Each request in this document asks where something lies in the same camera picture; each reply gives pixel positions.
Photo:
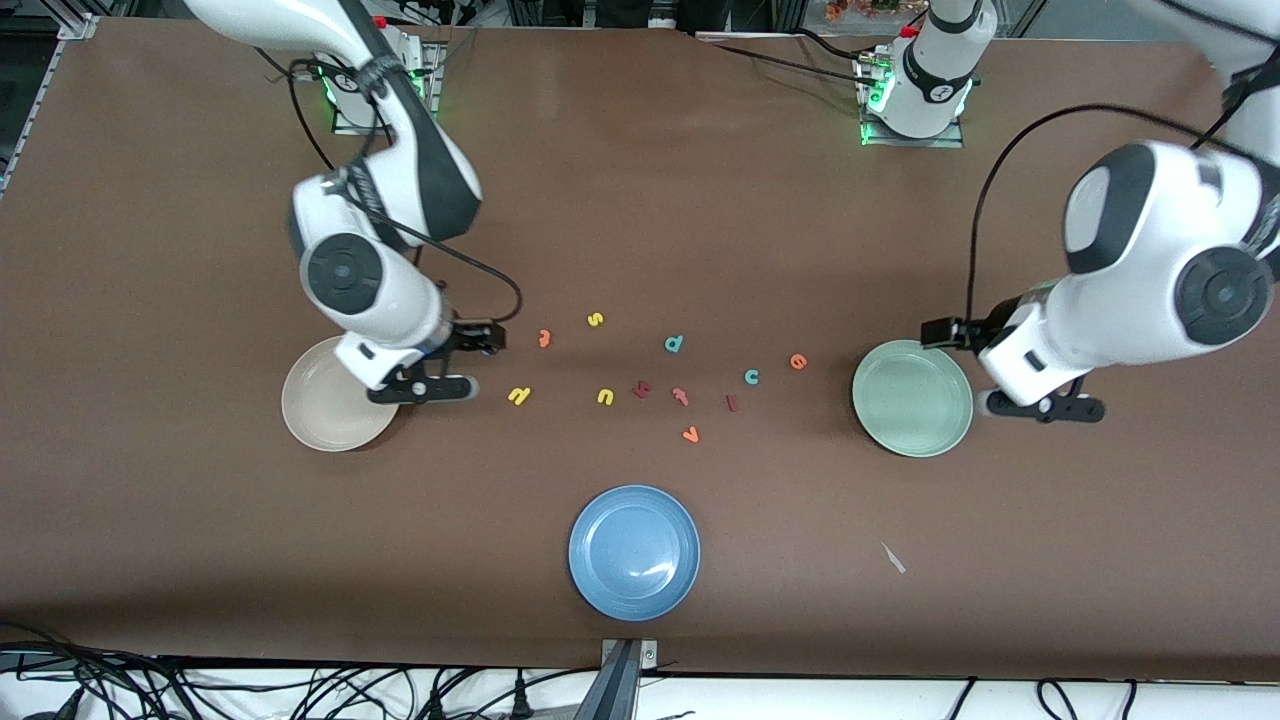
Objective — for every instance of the yellow letter h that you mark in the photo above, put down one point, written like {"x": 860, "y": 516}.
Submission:
{"x": 517, "y": 397}

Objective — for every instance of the orange decoration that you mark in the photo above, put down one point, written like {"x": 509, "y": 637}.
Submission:
{"x": 850, "y": 10}

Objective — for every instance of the aluminium frame rail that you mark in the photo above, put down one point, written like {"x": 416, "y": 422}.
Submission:
{"x": 40, "y": 100}

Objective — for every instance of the black metal frame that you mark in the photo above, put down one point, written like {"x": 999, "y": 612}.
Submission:
{"x": 560, "y": 10}

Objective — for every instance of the small white paper scrap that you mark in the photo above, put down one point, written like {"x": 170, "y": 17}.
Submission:
{"x": 893, "y": 558}

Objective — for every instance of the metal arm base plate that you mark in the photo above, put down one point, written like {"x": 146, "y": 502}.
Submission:
{"x": 950, "y": 142}
{"x": 350, "y": 128}

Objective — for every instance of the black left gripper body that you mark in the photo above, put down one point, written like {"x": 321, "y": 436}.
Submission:
{"x": 968, "y": 331}

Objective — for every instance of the black power plug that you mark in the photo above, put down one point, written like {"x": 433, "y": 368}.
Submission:
{"x": 521, "y": 700}
{"x": 437, "y": 708}

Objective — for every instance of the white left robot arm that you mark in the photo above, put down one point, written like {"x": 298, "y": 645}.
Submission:
{"x": 1150, "y": 270}

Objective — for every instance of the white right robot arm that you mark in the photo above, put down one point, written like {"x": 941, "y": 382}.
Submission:
{"x": 390, "y": 300}

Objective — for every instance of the beige round plate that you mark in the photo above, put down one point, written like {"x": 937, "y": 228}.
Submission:
{"x": 320, "y": 410}

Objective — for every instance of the brown table cover sheet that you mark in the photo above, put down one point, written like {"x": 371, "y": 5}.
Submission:
{"x": 640, "y": 200}

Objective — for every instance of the grey metal camera mount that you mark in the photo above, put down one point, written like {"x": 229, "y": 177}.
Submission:
{"x": 620, "y": 690}

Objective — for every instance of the green round plate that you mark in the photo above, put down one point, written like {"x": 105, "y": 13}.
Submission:
{"x": 905, "y": 400}

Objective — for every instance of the blue round plate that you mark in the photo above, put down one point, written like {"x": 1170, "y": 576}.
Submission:
{"x": 634, "y": 552}

